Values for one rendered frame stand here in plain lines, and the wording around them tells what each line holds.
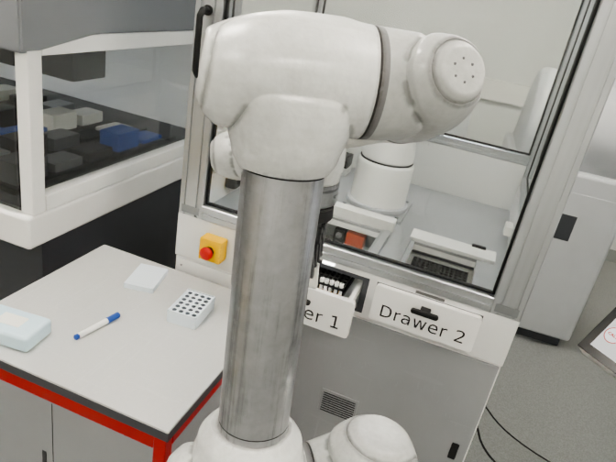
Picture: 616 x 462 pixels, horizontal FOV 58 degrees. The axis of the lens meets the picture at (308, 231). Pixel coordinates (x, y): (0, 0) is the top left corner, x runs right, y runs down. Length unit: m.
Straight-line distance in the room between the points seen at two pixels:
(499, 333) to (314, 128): 1.07
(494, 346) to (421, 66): 1.09
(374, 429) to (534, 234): 0.74
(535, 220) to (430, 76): 0.88
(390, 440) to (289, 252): 0.36
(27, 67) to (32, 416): 0.86
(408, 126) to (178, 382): 0.91
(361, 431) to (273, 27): 0.58
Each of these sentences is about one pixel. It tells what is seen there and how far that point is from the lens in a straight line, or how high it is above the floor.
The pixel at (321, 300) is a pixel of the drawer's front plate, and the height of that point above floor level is 0.91.
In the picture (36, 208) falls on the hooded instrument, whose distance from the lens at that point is 1.77.
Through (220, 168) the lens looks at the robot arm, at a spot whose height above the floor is 1.27.
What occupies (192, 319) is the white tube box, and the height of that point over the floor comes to 0.79.
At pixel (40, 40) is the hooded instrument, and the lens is 1.65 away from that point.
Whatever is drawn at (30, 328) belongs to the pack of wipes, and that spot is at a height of 0.80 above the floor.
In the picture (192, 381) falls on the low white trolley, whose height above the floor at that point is 0.76.
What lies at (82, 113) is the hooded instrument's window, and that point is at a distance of 1.85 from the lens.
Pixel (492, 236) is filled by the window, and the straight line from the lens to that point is 1.48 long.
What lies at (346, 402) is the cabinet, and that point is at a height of 0.50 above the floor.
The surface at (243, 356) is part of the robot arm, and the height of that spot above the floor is 1.21.
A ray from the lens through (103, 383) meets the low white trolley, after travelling 1.37.
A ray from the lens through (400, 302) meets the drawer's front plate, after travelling 1.55.
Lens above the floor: 1.65
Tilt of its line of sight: 24 degrees down
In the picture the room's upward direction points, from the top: 11 degrees clockwise
